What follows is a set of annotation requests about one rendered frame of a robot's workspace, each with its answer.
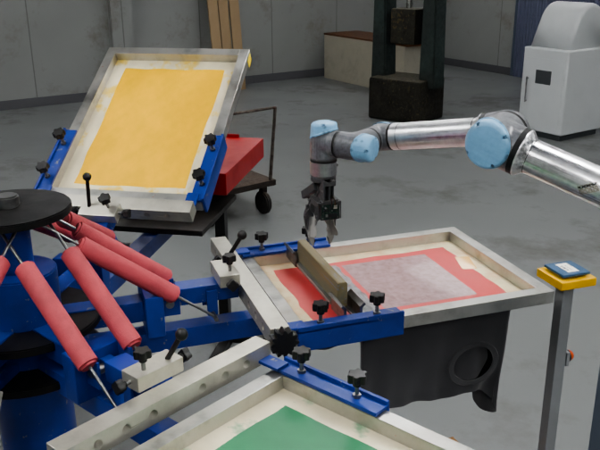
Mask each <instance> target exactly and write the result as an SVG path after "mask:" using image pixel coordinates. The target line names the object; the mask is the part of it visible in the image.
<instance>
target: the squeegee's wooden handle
mask: <svg viewBox="0 0 600 450"><path fill-rule="evenodd" d="M297 262H298V263H301V264H302V265H303V266H304V267H305V268H306V269H307V270H308V271H309V273H310V274H311V275H312V276H313V277H314V278H315V280H316V281H317V282H318V283H319V284H320V285H321V287H322V288H323V289H324V290H325V291H326V292H327V294H328V295H329V292H331V293H332V294H333V295H334V296H335V297H336V298H337V299H338V300H339V301H340V302H341V304H342V305H343V306H344V307H346V306H347V282H346V281H345V280H344V279H343V278H342V277H341V276H340V275H339V274H338V273H337V272H336V271H335V270H334V269H333V268H332V267H331V266H330V265H329V263H328V262H327V261H326V260H325V259H324V258H323V257H322V256H321V255H320V254H319V253H318V252H317V251H316V250H315V249H314V248H313V247H312V246H311V245H310V244H309V243H308V242H307V240H306V239H302V240H298V241H297ZM330 297H331V296H330Z"/></svg>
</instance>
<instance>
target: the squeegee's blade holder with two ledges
mask: <svg viewBox="0 0 600 450"><path fill-rule="evenodd" d="M296 266H297V267H298V269H299V270H300V271H301V272H302V273H303V274H304V275H305V277H306V278H308V279H309V281H310V282H311V283H312V284H313V286H314V287H315V288H316V289H317V290H318V291H319V293H320V294H321V295H322V296H323V297H324V299H325V300H326V301H328V302H329V304H331V297H330V296H329V295H328V294H327V292H326V291H325V290H324V289H323V288H322V287H321V285H320V284H319V283H318V282H317V281H316V280H315V278H314V277H313V276H312V275H311V274H310V273H309V271H308V270H307V269H306V268H305V267H304V266H303V265H302V264H301V263H300V262H299V263H297V264H296Z"/></svg>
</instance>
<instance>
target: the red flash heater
mask: <svg viewBox="0 0 600 450"><path fill-rule="evenodd" d="M226 144H227V151H226V154H225V157H224V160H223V163H222V166H221V171H220V174H219V178H218V180H217V183H216V187H215V189H214V192H213V194H214V195H219V196H226V195H227V194H228V193H229V192H230V191H231V190H232V189H233V188H234V187H235V186H236V185H237V184H238V183H239V182H240V180H241V179H242V178H244V177H245V175H246V174H247V173H248V172H249V171H250V170H252V169H253V167H254V166H255V165H256V164H257V163H258V162H259V161H261V159H262V158H263V138H255V137H239V134H227V136H226Z"/></svg>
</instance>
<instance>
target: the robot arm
mask: <svg viewBox="0 0 600 450"><path fill-rule="evenodd" d="M447 147H465V150H466V153H467V155H468V156H469V158H470V160H471V161H472V162H473V163H474V164H475V165H477V166H478V167H480V168H482V169H490V170H492V169H496V168H497V169H499V170H501V171H504V172H507V173H509V174H511V175H515V174H518V173H524V174H527V175H529V176H530V177H532V178H534V179H538V180H540V181H542V182H544V183H546V184H548V185H550V186H552V187H554V188H558V189H560V190H561V191H563V192H565V193H568V194H570V195H572V196H575V197H577V198H579V199H581V200H583V201H585V202H588V203H590V204H592V205H594V206H597V207H599V208H600V166H599V165H597V164H594V163H592V162H590V161H587V160H585V159H583V158H580V157H578V156H577V155H574V154H571V153H568V152H566V151H564V150H562V149H560V148H558V147H556V146H552V145H550V144H547V143H546V142H544V141H541V140H539V139H538V136H537V133H536V131H535V130H533V129H531V128H530V125H529V122H528V121H527V119H526V118H525V117H524V116H523V115H522V114H521V113H519V112H516V111H514V110H502V111H498V112H483V113H481V114H480V115H479V116H478V117H475V118H462V119H450V120H436V121H411V122H398V123H389V122H385V121H384V122H378V123H375V124H373V125H372V126H370V127H368V128H365V129H360V130H358V131H356V132H348V131H342V130H338V125H337V123H336V122H335V121H329V120H320V121H314V122H313V123H312V124H311V134H310V174H311V182H312V184H311V185H309V186H308V187H306V188H305V189H303V190H302V191H301V194H302V198H303V199H304V198H308V199H307V200H308V201H309V202H308V204H306V205H305V209H304V225H305V228H306V232H307V236H308V238H309V241H310V243H311V244H312V246H314V242H315V239H316V237H317V230H316V225H317V222H318V220H321V221H325V222H326V224H327V228H326V230H327V232H328V233H327V240H328V242H329V244H331V242H332V240H333V237H334V235H335V236H337V235H338V229H337V227H336V219H339V218H341V200H339V199H338V198H337V197H336V196H334V186H336V175H337V166H338V163H337V158H340V159H346V160H351V161H357V162H359V163H371V162H373V161H374V160H375V158H376V157H377V155H378V152H379V151H388V150H407V149H427V148H447ZM339 206H340V208H339ZM313 213H314V215H315V216H313Z"/></svg>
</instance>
